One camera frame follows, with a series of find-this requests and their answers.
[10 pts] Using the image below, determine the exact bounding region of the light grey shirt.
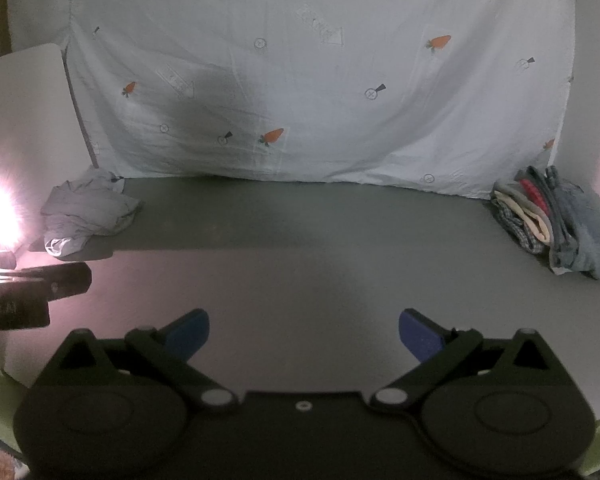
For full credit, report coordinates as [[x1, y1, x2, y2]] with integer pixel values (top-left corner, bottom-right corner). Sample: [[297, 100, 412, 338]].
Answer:
[[41, 167, 143, 259]]

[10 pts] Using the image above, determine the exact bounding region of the cream folded garment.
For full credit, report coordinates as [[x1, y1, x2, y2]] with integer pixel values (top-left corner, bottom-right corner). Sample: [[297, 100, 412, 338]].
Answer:
[[502, 197, 552, 245]]

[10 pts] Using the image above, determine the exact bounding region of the white board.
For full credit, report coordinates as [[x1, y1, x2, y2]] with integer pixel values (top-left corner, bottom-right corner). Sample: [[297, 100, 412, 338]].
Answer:
[[0, 44, 92, 250]]

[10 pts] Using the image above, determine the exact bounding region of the grey folded garment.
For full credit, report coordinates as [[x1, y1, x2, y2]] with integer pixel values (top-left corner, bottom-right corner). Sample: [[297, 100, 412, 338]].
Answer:
[[492, 180, 550, 224]]

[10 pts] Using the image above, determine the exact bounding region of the red folded garment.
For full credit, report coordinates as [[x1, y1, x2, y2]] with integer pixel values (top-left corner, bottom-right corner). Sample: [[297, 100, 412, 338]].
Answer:
[[518, 179, 550, 216]]

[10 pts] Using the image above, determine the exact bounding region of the blue-grey fleece garment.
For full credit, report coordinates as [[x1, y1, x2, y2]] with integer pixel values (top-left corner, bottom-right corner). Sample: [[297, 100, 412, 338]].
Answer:
[[555, 179, 600, 281]]

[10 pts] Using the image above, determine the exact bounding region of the white carrot print backdrop sheet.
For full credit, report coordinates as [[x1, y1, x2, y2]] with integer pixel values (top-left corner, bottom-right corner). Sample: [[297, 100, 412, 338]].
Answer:
[[7, 0, 574, 198]]

